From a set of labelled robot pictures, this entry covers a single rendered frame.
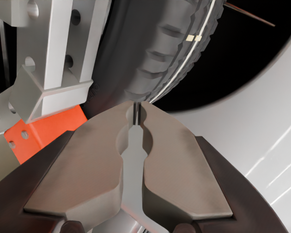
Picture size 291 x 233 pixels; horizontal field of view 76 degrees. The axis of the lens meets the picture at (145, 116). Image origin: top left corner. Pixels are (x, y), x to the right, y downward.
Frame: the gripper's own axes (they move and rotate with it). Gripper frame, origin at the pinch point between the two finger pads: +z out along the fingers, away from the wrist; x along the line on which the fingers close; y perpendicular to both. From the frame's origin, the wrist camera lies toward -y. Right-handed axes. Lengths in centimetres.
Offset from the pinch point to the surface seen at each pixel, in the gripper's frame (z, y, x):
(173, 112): 43, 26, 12
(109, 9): 13.1, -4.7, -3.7
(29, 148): 5.3, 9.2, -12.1
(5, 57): 26.1, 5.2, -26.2
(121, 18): 11.9, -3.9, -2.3
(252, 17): 63, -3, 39
